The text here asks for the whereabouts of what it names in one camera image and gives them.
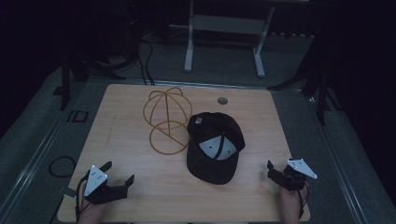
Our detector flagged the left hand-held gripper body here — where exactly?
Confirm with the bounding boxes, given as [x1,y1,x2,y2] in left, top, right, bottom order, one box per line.
[83,164,129,205]

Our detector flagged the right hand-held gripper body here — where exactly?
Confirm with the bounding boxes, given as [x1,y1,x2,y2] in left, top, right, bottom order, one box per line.
[267,158,318,192]

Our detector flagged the person's left hand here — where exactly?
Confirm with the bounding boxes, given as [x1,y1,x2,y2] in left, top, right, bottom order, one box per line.
[77,197,108,224]

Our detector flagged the person's right hand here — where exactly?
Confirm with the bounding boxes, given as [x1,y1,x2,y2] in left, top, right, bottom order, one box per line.
[277,184,308,224]

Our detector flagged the grey tape strip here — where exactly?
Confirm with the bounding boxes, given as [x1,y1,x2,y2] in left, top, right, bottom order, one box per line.
[56,186,78,199]

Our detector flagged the black baseball cap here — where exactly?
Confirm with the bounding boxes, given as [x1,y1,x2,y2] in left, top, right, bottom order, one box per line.
[185,111,247,186]

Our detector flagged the black tripod stand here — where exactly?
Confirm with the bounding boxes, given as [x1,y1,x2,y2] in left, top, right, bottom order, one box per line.
[266,34,343,127]

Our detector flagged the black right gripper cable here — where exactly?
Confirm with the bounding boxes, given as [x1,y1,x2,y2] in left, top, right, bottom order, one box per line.
[298,181,311,219]

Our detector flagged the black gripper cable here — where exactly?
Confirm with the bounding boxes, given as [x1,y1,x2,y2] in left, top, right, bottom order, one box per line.
[74,173,92,223]
[298,181,311,219]

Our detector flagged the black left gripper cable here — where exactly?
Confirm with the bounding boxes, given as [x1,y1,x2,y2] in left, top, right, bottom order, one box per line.
[74,173,92,223]

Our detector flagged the black cable loop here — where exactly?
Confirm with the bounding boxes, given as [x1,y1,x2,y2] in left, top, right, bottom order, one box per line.
[48,155,78,179]

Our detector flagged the black floor bracket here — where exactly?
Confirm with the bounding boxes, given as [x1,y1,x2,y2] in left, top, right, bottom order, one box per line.
[65,109,91,124]

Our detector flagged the gold wire hat stand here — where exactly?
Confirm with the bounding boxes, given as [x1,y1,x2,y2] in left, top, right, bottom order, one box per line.
[142,86,193,156]

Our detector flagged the black floor cables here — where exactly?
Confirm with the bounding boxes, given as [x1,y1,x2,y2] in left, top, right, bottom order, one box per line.
[135,38,156,86]

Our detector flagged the white metal desk frame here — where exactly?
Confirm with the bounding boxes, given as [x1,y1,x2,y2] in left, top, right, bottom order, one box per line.
[183,0,276,79]

